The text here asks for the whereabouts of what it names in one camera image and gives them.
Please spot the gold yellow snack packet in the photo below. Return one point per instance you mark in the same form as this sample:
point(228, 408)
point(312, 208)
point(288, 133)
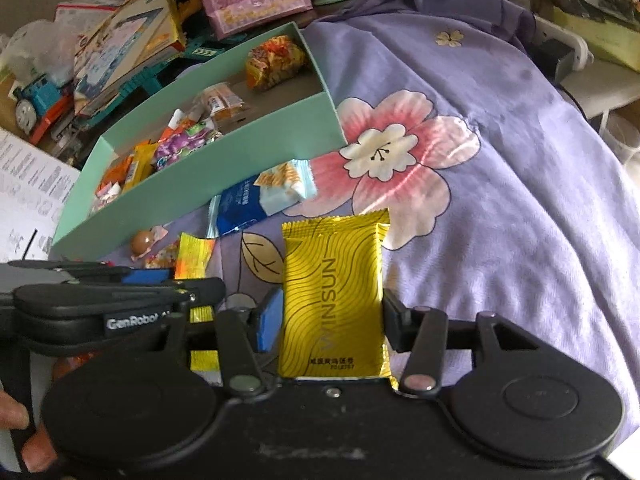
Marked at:
point(332, 290)

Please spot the white instruction sheet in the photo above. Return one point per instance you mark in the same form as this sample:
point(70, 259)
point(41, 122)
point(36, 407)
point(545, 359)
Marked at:
point(30, 195)

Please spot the yellow orange snack packet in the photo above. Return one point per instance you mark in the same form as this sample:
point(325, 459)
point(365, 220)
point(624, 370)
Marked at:
point(195, 255)

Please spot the small orange candy wrapper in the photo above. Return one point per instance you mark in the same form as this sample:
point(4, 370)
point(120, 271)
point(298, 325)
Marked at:
point(162, 256)

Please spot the yellow green box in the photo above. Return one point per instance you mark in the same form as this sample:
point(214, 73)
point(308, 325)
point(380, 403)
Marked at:
point(600, 35)

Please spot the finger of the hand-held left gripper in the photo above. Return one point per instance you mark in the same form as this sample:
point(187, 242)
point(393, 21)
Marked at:
point(200, 292)
point(145, 276)

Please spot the white power strip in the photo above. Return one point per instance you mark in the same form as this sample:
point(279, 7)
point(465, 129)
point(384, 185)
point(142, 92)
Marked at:
point(560, 45)

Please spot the brown round candy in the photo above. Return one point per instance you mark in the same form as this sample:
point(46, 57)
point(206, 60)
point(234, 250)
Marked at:
point(142, 242)

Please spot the illustrated picture book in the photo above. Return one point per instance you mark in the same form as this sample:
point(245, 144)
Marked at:
point(130, 35)

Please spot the yellow snack bar packet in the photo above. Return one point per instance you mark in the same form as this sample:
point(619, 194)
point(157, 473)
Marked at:
point(140, 165)

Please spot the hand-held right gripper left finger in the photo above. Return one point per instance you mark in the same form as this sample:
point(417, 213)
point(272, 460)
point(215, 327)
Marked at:
point(270, 320)

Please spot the orange stick snack packet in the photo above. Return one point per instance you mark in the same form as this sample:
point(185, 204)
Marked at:
point(115, 177)

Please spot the orange yellow noodle packet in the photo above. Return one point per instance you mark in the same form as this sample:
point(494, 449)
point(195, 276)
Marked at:
point(275, 62)

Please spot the blue white snack packet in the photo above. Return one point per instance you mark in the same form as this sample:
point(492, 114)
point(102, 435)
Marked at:
point(237, 207)

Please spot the clear orange snack packet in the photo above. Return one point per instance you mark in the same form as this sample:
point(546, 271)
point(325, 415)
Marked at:
point(225, 102)

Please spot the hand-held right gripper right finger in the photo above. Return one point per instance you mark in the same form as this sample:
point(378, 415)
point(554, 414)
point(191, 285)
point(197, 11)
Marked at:
point(395, 325)

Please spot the light blue cracker packet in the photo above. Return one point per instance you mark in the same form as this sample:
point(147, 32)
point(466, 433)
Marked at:
point(287, 185)

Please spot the person's left hand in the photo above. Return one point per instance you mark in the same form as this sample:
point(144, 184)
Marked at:
point(30, 440)

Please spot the mint green cardboard box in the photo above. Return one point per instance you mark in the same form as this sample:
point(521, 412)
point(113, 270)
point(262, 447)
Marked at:
point(225, 160)

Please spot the purple floral cloth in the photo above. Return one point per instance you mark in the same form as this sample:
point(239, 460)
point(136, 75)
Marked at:
point(500, 210)

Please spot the translucent plastic bag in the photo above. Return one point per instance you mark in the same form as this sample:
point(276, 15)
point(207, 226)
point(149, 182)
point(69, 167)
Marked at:
point(35, 50)

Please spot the purple green snack packet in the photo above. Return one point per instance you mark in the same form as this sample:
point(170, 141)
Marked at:
point(187, 142)

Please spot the blue toy train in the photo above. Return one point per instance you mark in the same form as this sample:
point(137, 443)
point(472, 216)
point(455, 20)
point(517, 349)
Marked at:
point(40, 105)

